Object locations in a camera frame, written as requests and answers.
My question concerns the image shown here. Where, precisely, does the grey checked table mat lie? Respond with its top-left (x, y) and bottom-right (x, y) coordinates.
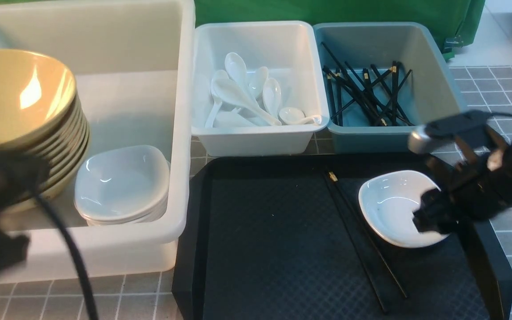
top-left (0, 66), bottom-right (512, 320)

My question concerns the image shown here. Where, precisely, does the green backdrop cloth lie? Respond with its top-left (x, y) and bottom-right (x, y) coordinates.
top-left (0, 0), bottom-right (486, 60)

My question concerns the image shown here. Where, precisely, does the black chopstick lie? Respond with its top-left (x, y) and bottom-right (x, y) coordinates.
top-left (390, 60), bottom-right (399, 126)
top-left (323, 172), bottom-right (388, 315)
top-left (326, 169), bottom-right (410, 299)
top-left (320, 42), bottom-right (388, 126)
top-left (334, 68), bottom-right (343, 126)

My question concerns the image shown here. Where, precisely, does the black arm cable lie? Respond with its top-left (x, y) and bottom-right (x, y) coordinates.
top-left (34, 191), bottom-right (100, 320)

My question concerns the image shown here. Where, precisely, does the yellow noodle bowl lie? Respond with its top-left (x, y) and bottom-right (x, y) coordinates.
top-left (0, 49), bottom-right (78, 148)

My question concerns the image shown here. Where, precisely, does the black plastic serving tray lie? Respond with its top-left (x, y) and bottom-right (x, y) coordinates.
top-left (172, 153), bottom-right (512, 320)

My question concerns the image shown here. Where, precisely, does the black chopstick in bin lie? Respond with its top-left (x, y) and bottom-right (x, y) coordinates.
top-left (334, 68), bottom-right (343, 126)
top-left (320, 42), bottom-right (388, 126)
top-left (390, 60), bottom-right (399, 126)

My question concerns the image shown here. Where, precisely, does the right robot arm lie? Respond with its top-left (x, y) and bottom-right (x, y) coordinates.
top-left (412, 138), bottom-right (512, 234)

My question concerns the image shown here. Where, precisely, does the stack of white dishes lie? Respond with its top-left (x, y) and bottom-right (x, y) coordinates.
top-left (74, 144), bottom-right (171, 226)

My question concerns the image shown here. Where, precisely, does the teal plastic chopstick bin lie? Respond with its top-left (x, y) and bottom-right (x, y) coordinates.
top-left (313, 22), bottom-right (466, 153)

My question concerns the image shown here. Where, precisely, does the large white plastic tub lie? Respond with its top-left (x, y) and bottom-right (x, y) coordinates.
top-left (0, 0), bottom-right (196, 277)

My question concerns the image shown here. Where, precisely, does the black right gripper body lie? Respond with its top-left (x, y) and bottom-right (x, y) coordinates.
top-left (412, 142), bottom-right (512, 234)

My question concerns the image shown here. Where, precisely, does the small white spoon bin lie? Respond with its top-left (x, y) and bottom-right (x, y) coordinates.
top-left (189, 21), bottom-right (329, 157)

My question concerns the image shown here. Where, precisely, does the white square sauce dish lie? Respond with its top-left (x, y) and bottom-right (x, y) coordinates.
top-left (358, 170), bottom-right (449, 248)

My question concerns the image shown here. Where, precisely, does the stack of yellow bowls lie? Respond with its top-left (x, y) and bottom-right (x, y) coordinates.
top-left (0, 96), bottom-right (90, 214)

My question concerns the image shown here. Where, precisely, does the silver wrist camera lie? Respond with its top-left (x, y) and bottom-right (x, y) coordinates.
top-left (407, 110), bottom-right (507, 154)

